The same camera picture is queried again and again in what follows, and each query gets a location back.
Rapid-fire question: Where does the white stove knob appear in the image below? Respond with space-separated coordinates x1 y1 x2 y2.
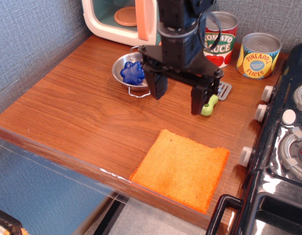
261 86 274 103
239 146 253 167
254 104 267 122

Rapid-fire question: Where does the white stove knob lower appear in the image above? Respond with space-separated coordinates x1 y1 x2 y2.
239 146 253 167

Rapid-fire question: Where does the tomato sauce can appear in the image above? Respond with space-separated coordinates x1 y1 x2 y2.
203 11 239 68

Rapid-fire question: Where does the white stove knob upper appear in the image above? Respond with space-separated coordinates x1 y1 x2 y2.
261 86 274 103

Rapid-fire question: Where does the black toy stove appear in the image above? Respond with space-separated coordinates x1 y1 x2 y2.
206 43 302 235

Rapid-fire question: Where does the grey spatula green handle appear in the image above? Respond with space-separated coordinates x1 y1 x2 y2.
201 82 232 117

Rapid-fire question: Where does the orange toy plate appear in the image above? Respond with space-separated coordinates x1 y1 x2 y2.
114 6 137 27

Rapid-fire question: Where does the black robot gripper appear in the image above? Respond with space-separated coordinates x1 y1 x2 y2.
138 23 224 115

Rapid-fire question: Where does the toy microwave teal and cream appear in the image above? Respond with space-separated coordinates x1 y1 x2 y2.
81 0 160 46

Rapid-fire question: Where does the blue flower-shaped toy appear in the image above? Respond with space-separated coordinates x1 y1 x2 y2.
120 61 145 85

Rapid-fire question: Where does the white stove knob middle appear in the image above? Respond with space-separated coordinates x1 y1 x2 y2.
254 104 267 122

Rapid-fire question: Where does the small steel bowl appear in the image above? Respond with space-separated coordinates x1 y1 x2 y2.
112 46 151 98

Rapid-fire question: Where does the pineapple slices can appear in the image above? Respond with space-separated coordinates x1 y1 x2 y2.
236 32 282 79

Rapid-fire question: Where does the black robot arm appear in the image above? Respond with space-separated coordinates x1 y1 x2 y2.
138 0 224 115

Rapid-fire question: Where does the orange woven cloth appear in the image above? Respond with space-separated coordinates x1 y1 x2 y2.
129 129 230 214

